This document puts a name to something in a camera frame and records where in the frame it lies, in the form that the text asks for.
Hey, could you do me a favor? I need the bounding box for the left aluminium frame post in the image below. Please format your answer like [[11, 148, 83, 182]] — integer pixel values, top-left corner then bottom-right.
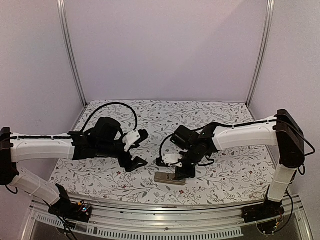
[[56, 0, 88, 107]]

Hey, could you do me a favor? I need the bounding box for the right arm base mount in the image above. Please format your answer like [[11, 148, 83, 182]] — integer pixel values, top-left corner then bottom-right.
[[241, 200, 285, 223]]

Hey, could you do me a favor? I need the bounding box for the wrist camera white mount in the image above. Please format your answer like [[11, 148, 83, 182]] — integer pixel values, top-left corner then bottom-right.
[[156, 154, 183, 167], [122, 129, 149, 152]]

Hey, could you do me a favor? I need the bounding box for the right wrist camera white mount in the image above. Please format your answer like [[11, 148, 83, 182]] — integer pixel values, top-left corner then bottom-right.
[[156, 154, 183, 167]]

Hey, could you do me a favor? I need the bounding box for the aluminium front rail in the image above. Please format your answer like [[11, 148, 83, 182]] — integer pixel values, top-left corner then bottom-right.
[[20, 194, 315, 240]]

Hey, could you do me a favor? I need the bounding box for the right aluminium frame post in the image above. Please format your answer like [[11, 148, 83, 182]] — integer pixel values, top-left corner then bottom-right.
[[245, 0, 275, 108]]

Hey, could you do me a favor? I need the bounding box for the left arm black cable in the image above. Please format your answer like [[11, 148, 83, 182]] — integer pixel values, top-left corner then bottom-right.
[[82, 101, 139, 133]]

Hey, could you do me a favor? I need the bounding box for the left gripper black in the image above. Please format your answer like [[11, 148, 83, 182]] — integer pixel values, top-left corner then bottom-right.
[[97, 135, 148, 172]]

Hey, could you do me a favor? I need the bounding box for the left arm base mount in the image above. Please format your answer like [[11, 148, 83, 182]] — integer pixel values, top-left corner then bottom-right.
[[48, 184, 92, 223]]

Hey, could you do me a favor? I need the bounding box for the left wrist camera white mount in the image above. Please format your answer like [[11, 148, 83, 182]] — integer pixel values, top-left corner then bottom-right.
[[122, 129, 149, 152]]

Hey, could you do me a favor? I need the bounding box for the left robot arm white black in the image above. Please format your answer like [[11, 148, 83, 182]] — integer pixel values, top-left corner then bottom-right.
[[0, 117, 149, 217]]

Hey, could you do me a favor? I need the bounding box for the floral patterned table mat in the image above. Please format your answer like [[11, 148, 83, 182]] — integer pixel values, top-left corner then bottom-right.
[[50, 100, 275, 205]]

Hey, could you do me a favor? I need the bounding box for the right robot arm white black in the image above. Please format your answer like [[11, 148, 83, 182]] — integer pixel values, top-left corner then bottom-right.
[[162, 109, 305, 218]]

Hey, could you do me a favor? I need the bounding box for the aluminium frame post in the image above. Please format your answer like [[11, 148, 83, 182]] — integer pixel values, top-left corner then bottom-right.
[[245, 0, 275, 108], [56, 0, 88, 107]]

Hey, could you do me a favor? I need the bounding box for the white remote control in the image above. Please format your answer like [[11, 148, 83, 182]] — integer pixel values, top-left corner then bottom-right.
[[154, 172, 186, 186]]

